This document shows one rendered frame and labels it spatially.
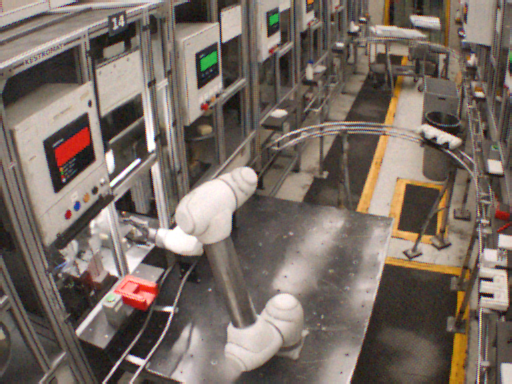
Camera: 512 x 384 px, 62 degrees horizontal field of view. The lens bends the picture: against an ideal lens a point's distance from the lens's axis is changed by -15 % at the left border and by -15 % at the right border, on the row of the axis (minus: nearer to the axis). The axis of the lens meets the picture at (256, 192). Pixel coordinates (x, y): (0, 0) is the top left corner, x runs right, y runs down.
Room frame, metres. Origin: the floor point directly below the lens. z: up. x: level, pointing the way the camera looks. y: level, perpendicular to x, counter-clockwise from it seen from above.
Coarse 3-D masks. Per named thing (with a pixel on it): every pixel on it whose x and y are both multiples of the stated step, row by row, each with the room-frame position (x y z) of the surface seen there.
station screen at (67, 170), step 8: (88, 120) 1.55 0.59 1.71; (80, 128) 1.50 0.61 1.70; (88, 128) 1.54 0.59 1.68; (64, 136) 1.42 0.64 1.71; (72, 136) 1.45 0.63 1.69; (56, 144) 1.37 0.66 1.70; (80, 152) 1.48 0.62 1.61; (88, 152) 1.52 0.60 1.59; (56, 160) 1.36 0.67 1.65; (72, 160) 1.43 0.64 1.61; (80, 160) 1.47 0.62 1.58; (88, 160) 1.51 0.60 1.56; (64, 168) 1.39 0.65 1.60; (72, 168) 1.42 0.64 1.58; (80, 168) 1.46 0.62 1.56; (64, 176) 1.38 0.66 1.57; (72, 176) 1.41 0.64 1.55
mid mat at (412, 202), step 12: (408, 180) 3.92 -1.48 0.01; (396, 192) 3.71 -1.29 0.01; (408, 192) 3.69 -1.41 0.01; (420, 192) 3.68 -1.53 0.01; (432, 192) 3.67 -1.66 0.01; (396, 204) 3.50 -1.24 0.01; (408, 204) 3.49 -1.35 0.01; (420, 204) 3.48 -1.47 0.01; (432, 204) 3.47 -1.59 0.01; (444, 204) 3.46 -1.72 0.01; (396, 216) 3.31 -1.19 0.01; (408, 216) 3.30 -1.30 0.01; (420, 216) 3.29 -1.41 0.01; (432, 216) 3.28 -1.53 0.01; (396, 228) 3.14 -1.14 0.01; (408, 228) 3.13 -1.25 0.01; (420, 228) 3.11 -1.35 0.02; (432, 228) 3.10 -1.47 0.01; (408, 240) 2.98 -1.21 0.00; (420, 240) 2.96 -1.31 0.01
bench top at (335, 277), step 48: (240, 240) 2.19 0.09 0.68; (288, 240) 2.18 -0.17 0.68; (336, 240) 2.15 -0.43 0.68; (384, 240) 2.13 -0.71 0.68; (192, 288) 1.80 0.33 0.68; (288, 288) 1.78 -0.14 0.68; (336, 288) 1.76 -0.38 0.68; (144, 336) 1.46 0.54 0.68; (192, 336) 1.47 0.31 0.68; (336, 336) 1.43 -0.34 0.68
